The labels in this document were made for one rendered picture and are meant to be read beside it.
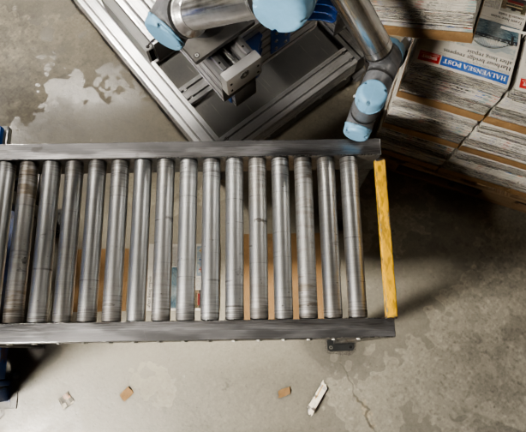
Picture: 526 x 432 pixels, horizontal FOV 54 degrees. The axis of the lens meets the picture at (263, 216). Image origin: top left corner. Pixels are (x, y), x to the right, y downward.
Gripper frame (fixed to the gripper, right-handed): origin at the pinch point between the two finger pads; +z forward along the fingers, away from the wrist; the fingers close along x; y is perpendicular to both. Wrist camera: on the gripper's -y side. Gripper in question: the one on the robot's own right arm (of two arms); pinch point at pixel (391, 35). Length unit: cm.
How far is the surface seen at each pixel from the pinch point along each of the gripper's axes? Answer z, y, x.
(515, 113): -4.9, -24.4, -38.0
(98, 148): -62, 19, 65
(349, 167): -42.9, -2.2, 0.0
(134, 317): -101, 10, 38
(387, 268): -67, -6, -18
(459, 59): -1.4, -5.7, -19.9
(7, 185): -80, 24, 84
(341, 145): -37.2, -0.9, 3.9
